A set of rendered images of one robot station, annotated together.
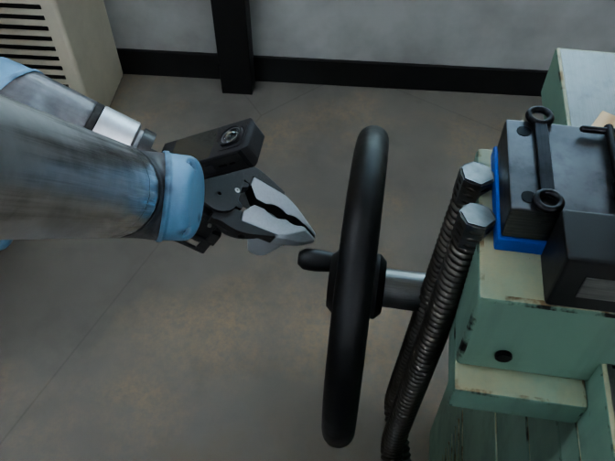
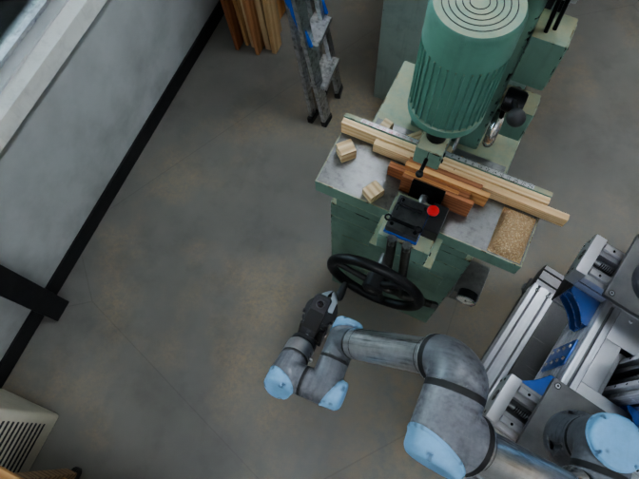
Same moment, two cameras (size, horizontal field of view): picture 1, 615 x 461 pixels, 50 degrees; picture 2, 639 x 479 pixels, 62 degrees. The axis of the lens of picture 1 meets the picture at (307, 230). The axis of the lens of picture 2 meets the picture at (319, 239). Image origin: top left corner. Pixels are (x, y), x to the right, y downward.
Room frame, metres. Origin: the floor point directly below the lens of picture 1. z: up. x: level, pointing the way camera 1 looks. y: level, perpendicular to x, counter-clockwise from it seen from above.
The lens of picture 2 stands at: (0.33, 0.39, 2.23)
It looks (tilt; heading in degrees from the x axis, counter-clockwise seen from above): 69 degrees down; 291
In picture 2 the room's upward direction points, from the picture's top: 5 degrees counter-clockwise
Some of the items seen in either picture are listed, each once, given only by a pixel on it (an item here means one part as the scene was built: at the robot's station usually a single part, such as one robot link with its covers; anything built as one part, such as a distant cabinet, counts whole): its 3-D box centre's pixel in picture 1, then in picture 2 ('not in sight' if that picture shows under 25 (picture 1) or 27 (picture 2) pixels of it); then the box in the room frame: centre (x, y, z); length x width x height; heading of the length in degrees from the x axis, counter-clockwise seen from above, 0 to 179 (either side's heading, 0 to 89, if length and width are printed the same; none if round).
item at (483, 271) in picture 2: not in sight; (470, 283); (0.05, -0.20, 0.58); 0.12 x 0.08 x 0.08; 81
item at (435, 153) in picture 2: not in sight; (436, 139); (0.29, -0.40, 1.03); 0.14 x 0.07 x 0.09; 81
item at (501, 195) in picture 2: not in sight; (466, 182); (0.18, -0.36, 0.92); 0.55 x 0.02 x 0.04; 171
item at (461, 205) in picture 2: not in sight; (435, 195); (0.25, -0.29, 0.94); 0.20 x 0.01 x 0.08; 171
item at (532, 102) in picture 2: not in sight; (513, 113); (0.11, -0.54, 1.02); 0.09 x 0.07 x 0.12; 171
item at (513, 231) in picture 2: not in sight; (513, 232); (0.03, -0.25, 0.92); 0.14 x 0.09 x 0.04; 81
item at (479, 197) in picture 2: not in sight; (445, 183); (0.23, -0.34, 0.93); 0.24 x 0.01 x 0.06; 171
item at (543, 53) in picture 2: not in sight; (543, 50); (0.11, -0.57, 1.22); 0.09 x 0.08 x 0.15; 81
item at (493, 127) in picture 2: not in sight; (495, 124); (0.15, -0.49, 1.02); 0.12 x 0.03 x 0.12; 81
